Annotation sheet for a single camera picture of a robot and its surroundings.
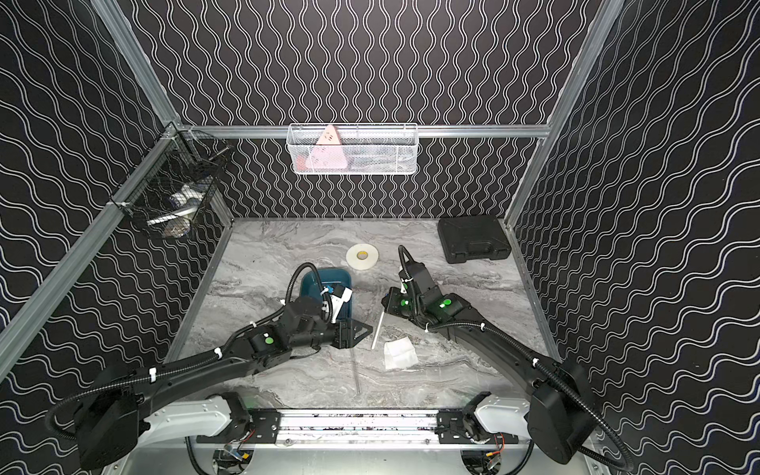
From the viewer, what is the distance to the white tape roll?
109cm

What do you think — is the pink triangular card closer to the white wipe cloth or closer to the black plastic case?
the black plastic case

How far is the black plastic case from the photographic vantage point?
106 cm

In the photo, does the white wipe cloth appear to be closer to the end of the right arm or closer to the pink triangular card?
the end of the right arm

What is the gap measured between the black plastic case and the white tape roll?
0.90ft

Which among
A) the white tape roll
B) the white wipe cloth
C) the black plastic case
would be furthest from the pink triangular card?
the white wipe cloth

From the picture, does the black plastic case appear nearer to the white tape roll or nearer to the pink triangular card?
the white tape roll

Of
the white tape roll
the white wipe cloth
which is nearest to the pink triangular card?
the white tape roll

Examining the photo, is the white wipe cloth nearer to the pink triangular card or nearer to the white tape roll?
the white tape roll

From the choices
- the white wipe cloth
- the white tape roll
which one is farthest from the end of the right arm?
the white tape roll

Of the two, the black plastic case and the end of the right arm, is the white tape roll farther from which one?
the end of the right arm

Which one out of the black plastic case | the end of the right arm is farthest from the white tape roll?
the end of the right arm
